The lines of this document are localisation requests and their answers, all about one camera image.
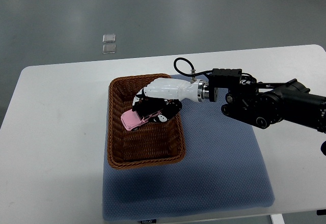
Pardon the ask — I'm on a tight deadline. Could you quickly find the upper floor plate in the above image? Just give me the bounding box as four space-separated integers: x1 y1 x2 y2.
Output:
102 34 116 43

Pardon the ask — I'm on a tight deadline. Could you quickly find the pink toy car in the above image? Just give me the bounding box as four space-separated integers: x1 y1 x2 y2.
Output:
120 109 161 131

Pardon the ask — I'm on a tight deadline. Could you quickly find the blue-grey padded mat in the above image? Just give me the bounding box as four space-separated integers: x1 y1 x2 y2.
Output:
102 89 275 221

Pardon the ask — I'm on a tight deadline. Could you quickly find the black cable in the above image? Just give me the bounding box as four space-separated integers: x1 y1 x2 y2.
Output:
174 57 213 83

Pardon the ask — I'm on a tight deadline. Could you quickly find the brown wicker basket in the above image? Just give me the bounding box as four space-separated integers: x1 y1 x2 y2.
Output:
106 73 186 170

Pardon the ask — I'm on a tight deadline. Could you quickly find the white table leg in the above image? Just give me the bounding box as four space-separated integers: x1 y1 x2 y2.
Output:
270 214 285 224

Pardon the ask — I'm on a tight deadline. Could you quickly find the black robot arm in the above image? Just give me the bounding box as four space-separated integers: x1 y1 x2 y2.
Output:
202 69 325 133

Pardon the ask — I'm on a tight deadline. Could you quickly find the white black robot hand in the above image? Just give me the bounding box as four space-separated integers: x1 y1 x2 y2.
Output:
132 78 208 123

